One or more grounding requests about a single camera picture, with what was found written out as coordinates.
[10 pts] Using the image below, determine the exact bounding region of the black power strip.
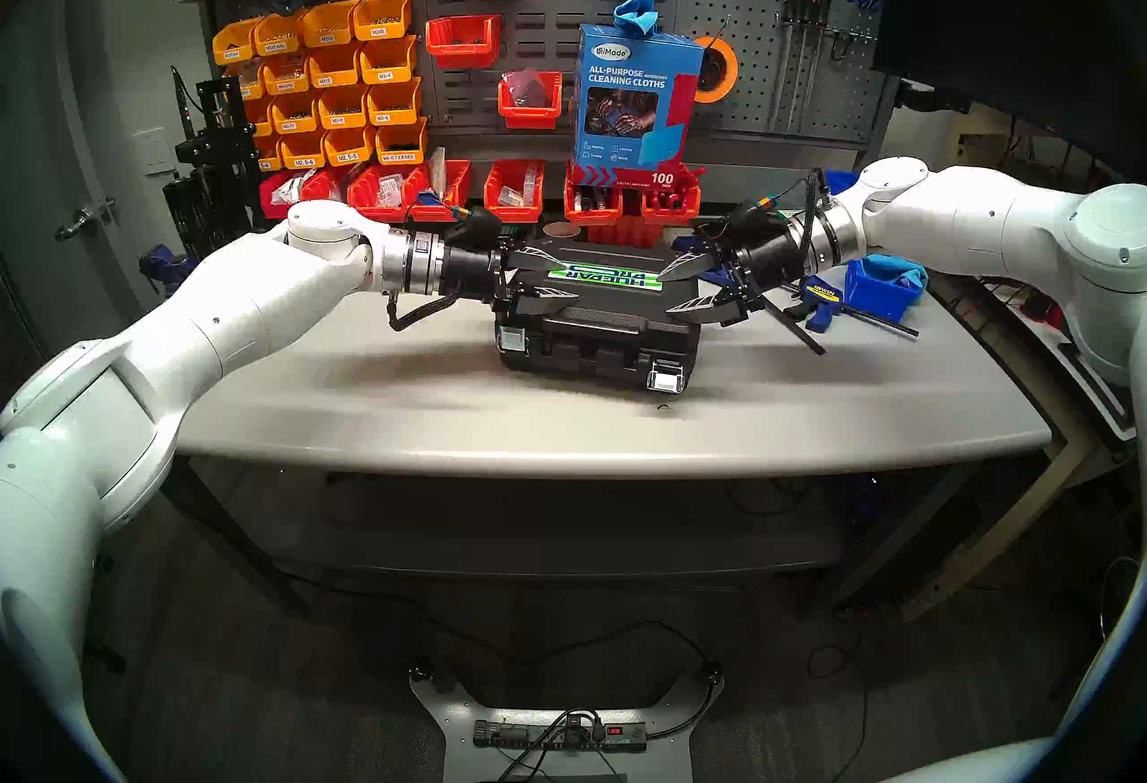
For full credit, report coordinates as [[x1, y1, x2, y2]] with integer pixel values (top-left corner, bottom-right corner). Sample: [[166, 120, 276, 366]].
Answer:
[[472, 718, 649, 754]]

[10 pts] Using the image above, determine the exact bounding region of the red plastic parts bin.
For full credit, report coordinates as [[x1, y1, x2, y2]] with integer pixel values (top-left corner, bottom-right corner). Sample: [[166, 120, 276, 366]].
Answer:
[[497, 70, 565, 130], [587, 216, 667, 247], [408, 159, 473, 224], [564, 165, 625, 226], [300, 165, 358, 204], [259, 170, 315, 220], [640, 165, 703, 225], [483, 159, 546, 225], [346, 162, 422, 224], [425, 14, 504, 70]]

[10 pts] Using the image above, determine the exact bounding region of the black metal stand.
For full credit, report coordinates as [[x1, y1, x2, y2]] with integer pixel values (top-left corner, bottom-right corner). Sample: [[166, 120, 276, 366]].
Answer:
[[163, 67, 267, 253]]

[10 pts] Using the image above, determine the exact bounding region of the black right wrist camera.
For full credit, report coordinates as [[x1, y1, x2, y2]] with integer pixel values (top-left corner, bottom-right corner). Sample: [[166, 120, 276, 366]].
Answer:
[[722, 196, 796, 242]]

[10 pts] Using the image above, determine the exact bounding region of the blue microfiber cloth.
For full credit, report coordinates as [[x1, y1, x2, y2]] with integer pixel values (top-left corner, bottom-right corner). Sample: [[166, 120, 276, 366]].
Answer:
[[613, 0, 661, 38], [860, 252, 929, 289]]

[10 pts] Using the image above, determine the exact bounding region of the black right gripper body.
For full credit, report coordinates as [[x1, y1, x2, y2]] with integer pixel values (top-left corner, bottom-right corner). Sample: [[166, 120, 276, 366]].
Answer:
[[706, 227, 813, 328]]

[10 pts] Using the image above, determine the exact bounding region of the black screwdriver holder rack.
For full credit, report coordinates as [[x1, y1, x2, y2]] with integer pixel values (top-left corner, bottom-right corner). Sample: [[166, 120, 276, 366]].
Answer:
[[778, 22, 877, 63]]

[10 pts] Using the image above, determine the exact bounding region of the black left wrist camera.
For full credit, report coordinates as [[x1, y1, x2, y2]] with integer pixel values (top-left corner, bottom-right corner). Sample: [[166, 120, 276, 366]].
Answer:
[[444, 205, 505, 249]]

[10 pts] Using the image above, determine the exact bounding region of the blue yellow bar clamp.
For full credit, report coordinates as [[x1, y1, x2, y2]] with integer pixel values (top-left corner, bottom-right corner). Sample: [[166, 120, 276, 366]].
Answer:
[[784, 275, 921, 339]]

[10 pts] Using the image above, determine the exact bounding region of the blue black bar clamp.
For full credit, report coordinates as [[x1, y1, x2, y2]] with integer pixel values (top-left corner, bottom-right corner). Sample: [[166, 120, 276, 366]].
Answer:
[[672, 233, 827, 356]]

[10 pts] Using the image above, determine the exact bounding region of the blue cleaning cloths carton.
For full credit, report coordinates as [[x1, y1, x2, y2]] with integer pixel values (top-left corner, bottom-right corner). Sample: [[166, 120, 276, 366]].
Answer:
[[572, 22, 706, 186]]

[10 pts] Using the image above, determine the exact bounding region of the right arm braided black cable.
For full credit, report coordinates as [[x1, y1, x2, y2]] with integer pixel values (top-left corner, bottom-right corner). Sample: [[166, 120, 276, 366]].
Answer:
[[796, 167, 832, 278]]

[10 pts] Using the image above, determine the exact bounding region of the arm braided black cable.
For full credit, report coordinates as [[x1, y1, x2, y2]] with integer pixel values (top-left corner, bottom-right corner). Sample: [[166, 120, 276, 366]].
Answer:
[[796, 167, 832, 278], [389, 293, 464, 333]]

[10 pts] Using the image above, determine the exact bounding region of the dark workbench frame with shelf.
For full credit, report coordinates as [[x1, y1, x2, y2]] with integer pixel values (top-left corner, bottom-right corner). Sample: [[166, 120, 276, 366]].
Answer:
[[166, 454, 987, 621]]

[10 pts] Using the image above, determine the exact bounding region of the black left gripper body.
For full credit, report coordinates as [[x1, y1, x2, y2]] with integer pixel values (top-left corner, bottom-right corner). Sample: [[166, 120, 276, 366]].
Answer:
[[439, 242, 523, 316]]

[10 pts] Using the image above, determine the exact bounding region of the blue bench vise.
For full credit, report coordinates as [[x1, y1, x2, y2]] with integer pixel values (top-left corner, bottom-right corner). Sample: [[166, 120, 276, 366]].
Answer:
[[139, 243, 205, 298]]

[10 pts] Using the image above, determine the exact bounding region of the white wall switch plate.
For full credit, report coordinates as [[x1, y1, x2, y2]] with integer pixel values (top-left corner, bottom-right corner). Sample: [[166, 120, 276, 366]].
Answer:
[[133, 127, 174, 178]]

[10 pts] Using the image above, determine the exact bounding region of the left arm braided black cable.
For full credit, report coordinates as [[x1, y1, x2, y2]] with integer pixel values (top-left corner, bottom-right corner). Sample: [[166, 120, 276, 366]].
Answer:
[[389, 293, 464, 333]]

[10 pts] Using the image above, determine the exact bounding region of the silver door lever handle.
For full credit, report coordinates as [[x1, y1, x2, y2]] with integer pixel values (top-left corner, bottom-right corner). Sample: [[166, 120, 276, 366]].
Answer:
[[54, 199, 117, 242]]

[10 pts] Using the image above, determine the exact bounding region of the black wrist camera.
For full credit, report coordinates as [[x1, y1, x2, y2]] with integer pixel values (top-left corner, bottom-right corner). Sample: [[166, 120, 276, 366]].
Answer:
[[444, 205, 505, 249], [722, 196, 796, 242]]

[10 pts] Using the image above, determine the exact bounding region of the side table with wooden legs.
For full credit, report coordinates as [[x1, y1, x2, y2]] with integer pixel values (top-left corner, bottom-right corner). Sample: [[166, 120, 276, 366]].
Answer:
[[896, 270, 1147, 623]]

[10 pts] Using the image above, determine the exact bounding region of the black floor power cable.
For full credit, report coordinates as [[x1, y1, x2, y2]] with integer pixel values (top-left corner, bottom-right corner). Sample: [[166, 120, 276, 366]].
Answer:
[[278, 571, 722, 688]]

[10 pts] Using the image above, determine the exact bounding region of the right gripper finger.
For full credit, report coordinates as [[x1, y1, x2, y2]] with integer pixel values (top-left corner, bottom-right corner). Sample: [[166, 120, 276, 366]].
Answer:
[[665, 293, 741, 329], [658, 246, 720, 283]]

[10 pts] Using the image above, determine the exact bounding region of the orange tape roll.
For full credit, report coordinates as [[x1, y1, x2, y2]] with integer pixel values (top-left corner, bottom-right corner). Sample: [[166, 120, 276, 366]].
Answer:
[[692, 35, 741, 105]]

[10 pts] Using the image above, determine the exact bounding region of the black plastic tool box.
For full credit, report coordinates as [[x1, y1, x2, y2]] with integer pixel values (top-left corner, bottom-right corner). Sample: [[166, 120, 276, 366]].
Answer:
[[496, 239, 704, 394]]

